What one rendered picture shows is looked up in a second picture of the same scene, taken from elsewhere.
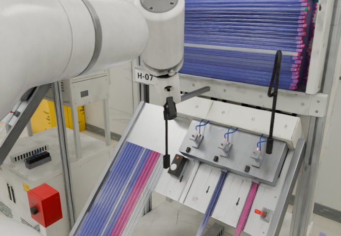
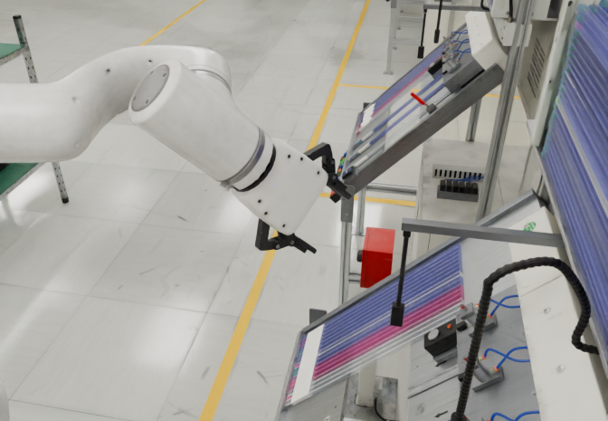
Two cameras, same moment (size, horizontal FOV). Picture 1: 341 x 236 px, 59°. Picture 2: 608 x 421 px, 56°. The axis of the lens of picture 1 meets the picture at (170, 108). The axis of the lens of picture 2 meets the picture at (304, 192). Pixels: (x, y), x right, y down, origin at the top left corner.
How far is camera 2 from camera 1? 0.74 m
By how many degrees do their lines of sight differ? 58
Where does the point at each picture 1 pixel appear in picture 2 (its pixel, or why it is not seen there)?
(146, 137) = (480, 259)
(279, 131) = not seen: outside the picture
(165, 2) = (145, 97)
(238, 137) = (520, 377)
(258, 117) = (569, 374)
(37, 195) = (367, 240)
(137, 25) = (24, 132)
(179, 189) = (425, 376)
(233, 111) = (558, 322)
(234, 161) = (473, 408)
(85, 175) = not seen: hidden behind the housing
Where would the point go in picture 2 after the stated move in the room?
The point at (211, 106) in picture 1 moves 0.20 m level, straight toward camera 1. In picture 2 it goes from (549, 282) to (432, 311)
